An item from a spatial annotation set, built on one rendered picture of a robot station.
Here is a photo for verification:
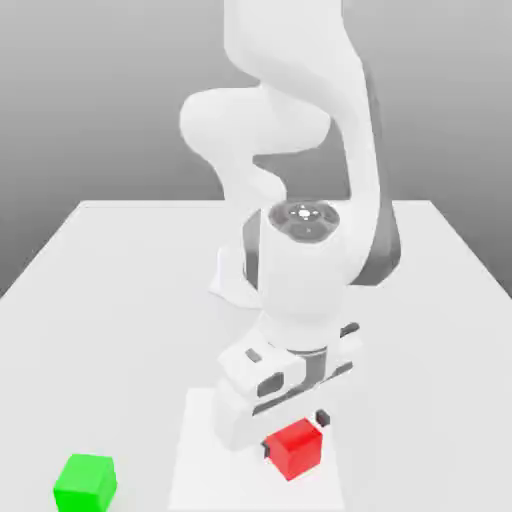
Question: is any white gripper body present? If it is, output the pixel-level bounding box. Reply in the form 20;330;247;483
212;322;364;452

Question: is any small red cube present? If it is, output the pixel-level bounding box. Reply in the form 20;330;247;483
263;417;324;482

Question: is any small green cube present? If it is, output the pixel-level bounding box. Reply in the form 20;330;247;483
52;452;118;512

